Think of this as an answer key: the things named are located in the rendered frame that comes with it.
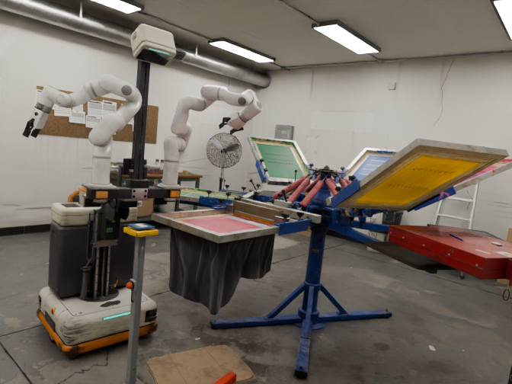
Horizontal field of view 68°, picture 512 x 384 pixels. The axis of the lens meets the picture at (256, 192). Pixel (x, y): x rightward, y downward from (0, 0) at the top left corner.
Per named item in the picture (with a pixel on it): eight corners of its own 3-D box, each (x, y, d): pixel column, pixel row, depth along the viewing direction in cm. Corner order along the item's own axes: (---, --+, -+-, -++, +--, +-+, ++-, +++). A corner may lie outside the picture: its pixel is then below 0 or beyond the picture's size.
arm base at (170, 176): (153, 184, 243) (155, 159, 241) (171, 184, 252) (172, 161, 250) (165, 187, 232) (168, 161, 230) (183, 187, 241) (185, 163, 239)
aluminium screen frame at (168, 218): (219, 243, 185) (219, 235, 185) (150, 219, 222) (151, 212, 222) (306, 228, 245) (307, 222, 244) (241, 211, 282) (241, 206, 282)
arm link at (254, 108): (245, 90, 214) (251, 85, 221) (232, 100, 220) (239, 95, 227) (260, 111, 217) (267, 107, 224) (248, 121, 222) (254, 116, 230)
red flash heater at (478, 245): (568, 284, 159) (574, 257, 158) (488, 287, 144) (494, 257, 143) (451, 244, 216) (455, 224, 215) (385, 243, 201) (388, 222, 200)
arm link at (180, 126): (176, 89, 226) (191, 94, 244) (158, 148, 234) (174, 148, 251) (196, 96, 222) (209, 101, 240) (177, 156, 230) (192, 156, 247)
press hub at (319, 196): (314, 337, 297) (336, 167, 282) (276, 319, 322) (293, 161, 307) (338, 323, 327) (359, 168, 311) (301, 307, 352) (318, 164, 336)
